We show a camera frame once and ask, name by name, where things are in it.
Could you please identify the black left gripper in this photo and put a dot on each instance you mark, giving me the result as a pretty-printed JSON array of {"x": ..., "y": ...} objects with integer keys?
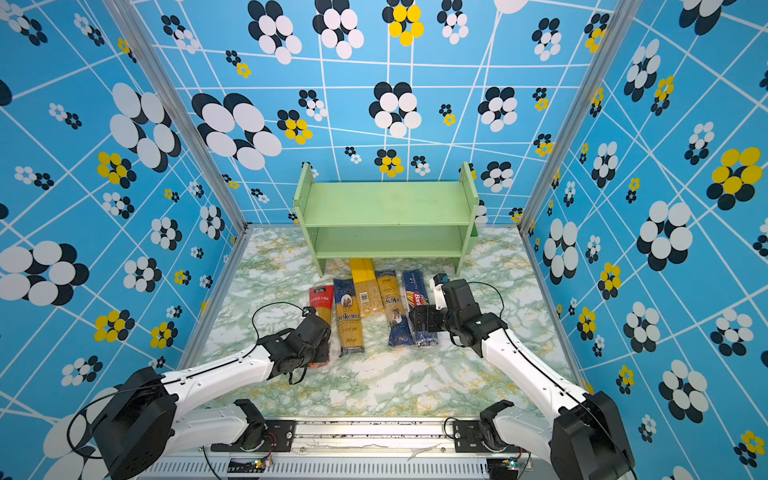
[{"x": 325, "y": 349}]

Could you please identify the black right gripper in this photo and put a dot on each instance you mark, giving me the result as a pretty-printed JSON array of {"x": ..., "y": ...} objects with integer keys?
[{"x": 420, "y": 318}]

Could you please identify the red spaghetti bag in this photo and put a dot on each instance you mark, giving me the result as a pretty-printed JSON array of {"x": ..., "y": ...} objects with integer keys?
[{"x": 322, "y": 300}]

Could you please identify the dark blue spaghetti box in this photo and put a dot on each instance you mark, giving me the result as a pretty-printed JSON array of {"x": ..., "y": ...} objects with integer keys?
[{"x": 416, "y": 295}]

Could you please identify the blue label spaghetti bag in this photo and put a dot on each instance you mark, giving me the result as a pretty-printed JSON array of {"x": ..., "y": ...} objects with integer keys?
[{"x": 348, "y": 318}]

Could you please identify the clear blue-end spaghetti bag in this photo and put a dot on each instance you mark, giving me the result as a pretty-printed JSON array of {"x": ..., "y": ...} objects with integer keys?
[{"x": 399, "y": 328}]

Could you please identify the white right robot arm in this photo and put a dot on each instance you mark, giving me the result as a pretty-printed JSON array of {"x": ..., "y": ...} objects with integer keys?
[{"x": 581, "y": 434}]

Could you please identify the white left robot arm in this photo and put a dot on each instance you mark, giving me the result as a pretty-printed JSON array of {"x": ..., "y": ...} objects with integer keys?
[{"x": 154, "y": 414}]

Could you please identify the green wooden shelf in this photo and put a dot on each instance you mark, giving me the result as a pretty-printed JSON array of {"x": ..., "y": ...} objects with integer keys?
[{"x": 387, "y": 220}]

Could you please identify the yellow label spaghetti bag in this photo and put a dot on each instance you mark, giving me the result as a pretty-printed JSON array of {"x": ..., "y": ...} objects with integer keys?
[{"x": 366, "y": 287}]

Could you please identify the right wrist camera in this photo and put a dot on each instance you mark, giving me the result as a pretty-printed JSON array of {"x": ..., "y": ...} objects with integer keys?
[{"x": 437, "y": 282}]

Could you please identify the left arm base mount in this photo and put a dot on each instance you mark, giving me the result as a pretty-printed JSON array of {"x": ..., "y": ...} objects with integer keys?
[{"x": 261, "y": 434}]

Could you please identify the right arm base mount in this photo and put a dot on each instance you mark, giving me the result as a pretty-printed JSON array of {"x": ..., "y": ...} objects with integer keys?
[{"x": 499, "y": 429}]

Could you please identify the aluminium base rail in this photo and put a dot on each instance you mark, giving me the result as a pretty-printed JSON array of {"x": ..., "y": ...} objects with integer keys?
[{"x": 360, "y": 448}]

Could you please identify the aluminium frame post right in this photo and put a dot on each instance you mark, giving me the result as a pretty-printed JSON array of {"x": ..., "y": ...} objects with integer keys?
[{"x": 620, "y": 23}]

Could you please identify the aluminium frame post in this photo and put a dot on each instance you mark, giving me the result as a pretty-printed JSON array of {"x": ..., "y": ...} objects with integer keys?
[
  {"x": 620, "y": 23},
  {"x": 127, "y": 20}
]

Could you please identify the aluminium frame post left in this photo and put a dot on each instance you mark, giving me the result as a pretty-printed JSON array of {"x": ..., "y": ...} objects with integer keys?
[{"x": 127, "y": 20}]

